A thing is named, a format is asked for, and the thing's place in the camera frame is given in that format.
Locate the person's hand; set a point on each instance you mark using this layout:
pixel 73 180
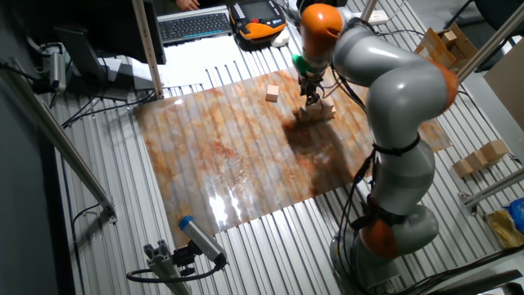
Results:
pixel 187 4

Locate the orange marble pattern mat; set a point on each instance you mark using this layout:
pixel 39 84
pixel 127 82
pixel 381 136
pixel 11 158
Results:
pixel 229 164

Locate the aluminium extrusion profile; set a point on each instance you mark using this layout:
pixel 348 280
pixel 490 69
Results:
pixel 368 8
pixel 163 266
pixel 53 131
pixel 148 49
pixel 495 37
pixel 495 188

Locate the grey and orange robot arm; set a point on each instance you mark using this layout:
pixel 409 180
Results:
pixel 401 90

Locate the silver camera with blue cap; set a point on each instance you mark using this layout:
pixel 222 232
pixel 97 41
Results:
pixel 202 239

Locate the yellow plastic bag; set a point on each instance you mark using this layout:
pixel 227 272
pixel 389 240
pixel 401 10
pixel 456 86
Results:
pixel 505 229

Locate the black computer keyboard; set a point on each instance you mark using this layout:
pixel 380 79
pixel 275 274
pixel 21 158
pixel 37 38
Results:
pixel 194 26

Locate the black computer monitor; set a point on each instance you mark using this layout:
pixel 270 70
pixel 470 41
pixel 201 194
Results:
pixel 102 24

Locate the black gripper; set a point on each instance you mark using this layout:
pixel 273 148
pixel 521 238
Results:
pixel 309 82

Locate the white computer mouse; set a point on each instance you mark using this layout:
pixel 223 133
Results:
pixel 281 38

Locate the orange and black teach pendant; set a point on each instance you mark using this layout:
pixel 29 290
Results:
pixel 258 20

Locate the brown cardboard box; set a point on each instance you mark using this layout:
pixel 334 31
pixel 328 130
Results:
pixel 434 47

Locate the white paper sheet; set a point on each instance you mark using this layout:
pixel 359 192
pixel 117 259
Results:
pixel 180 80
pixel 204 55

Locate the beige flat board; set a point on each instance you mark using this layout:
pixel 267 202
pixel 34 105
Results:
pixel 507 82

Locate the green camera mount plate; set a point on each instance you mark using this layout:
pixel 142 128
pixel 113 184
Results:
pixel 301 64

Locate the grey monitor stand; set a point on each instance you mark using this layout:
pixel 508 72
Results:
pixel 82 53

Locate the white power strip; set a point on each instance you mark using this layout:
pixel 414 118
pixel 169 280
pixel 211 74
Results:
pixel 378 17

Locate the blue plastic bag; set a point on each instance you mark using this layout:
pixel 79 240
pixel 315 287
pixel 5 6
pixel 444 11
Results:
pixel 516 213

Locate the black office chair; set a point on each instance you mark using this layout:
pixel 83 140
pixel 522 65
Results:
pixel 499 12

